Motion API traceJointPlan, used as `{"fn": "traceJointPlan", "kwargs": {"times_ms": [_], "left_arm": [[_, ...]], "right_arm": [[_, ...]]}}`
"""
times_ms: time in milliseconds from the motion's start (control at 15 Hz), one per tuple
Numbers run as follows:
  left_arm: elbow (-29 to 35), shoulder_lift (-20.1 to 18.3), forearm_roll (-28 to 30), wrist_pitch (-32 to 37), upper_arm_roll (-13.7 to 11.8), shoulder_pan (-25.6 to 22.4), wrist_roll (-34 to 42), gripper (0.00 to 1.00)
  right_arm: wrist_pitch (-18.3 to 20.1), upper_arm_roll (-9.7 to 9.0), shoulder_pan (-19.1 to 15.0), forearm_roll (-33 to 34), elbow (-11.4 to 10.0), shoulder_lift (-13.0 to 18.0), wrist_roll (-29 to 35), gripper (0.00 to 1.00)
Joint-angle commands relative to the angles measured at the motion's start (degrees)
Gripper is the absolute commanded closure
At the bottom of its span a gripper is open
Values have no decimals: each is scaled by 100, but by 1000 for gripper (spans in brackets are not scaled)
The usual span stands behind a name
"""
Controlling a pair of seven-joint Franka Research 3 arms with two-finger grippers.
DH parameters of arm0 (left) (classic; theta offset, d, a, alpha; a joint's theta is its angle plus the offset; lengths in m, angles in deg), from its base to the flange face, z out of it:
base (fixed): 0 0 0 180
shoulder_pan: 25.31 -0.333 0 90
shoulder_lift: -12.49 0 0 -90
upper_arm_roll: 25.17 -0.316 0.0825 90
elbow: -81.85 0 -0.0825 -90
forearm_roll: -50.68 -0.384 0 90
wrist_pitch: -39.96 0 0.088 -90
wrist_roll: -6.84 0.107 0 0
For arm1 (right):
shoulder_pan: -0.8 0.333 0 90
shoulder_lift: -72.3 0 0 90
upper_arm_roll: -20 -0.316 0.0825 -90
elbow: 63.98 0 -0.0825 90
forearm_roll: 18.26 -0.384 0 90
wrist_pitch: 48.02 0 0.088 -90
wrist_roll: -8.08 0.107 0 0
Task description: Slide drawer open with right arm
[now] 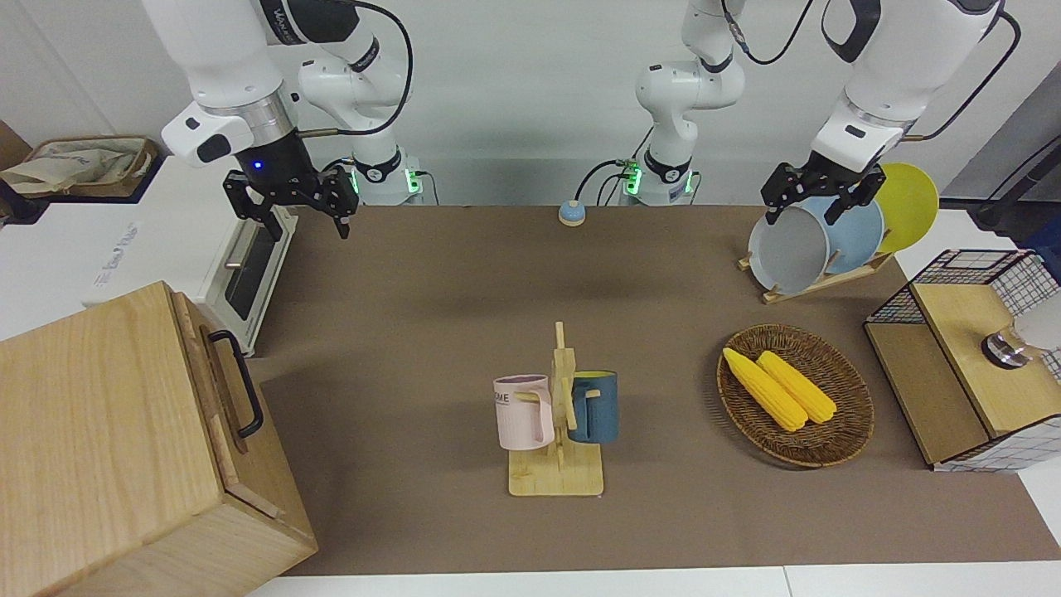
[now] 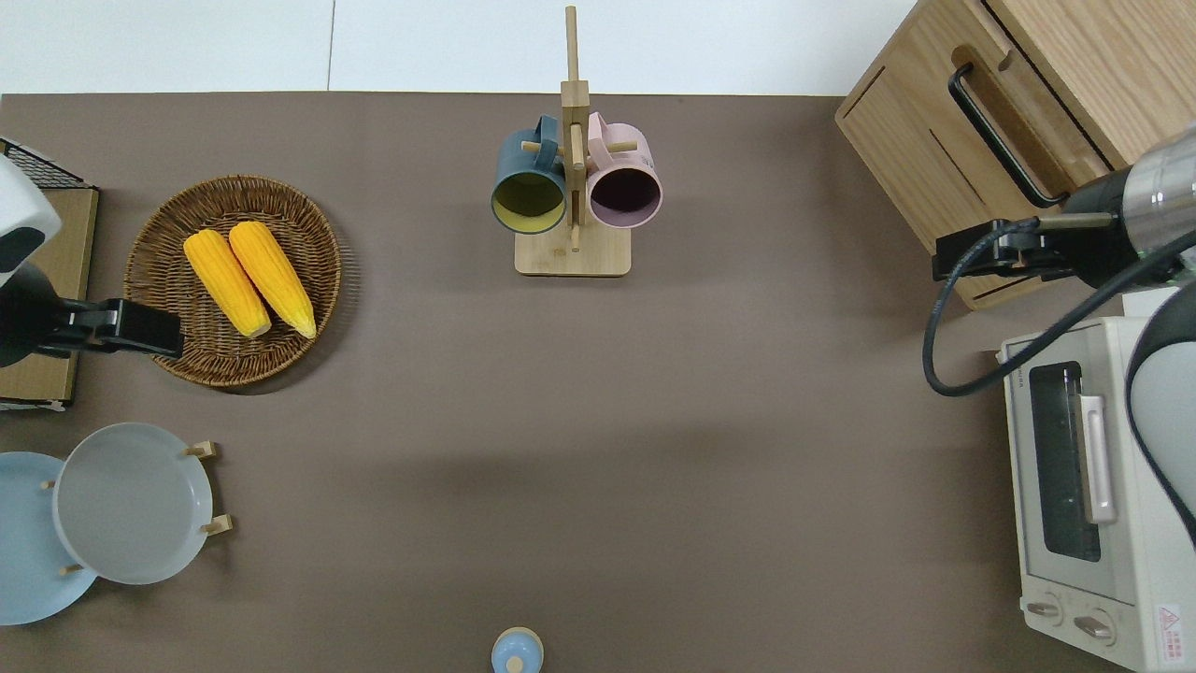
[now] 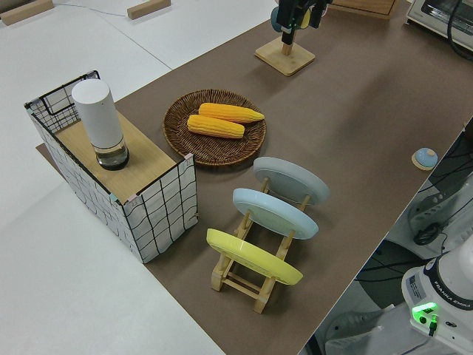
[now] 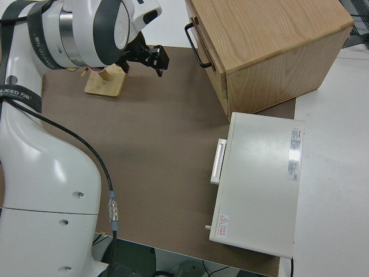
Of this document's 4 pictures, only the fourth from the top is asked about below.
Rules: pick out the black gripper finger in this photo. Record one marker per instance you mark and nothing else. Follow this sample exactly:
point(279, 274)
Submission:
point(154, 64)
point(161, 57)

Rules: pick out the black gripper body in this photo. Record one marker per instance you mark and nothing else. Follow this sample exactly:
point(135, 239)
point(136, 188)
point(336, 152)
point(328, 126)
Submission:
point(138, 52)

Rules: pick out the wooden drawer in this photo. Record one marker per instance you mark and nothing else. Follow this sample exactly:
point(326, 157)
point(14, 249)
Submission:
point(203, 37)

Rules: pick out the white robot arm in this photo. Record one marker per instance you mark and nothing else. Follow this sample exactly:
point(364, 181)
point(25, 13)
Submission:
point(43, 161)

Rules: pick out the wooden mug stand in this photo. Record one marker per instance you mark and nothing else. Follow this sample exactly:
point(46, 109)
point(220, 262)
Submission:
point(106, 83)

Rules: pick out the brown table mat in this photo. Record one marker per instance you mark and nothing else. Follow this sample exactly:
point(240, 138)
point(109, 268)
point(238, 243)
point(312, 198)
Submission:
point(158, 138)

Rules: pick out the light wooden cabinet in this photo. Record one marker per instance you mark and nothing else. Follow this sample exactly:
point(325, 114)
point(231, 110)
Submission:
point(274, 43)

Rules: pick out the white toaster oven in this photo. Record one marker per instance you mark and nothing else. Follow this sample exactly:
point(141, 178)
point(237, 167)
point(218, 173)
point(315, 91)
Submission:
point(256, 181)

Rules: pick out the dark mesh panel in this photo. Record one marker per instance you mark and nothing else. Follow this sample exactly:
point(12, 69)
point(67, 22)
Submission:
point(359, 26)

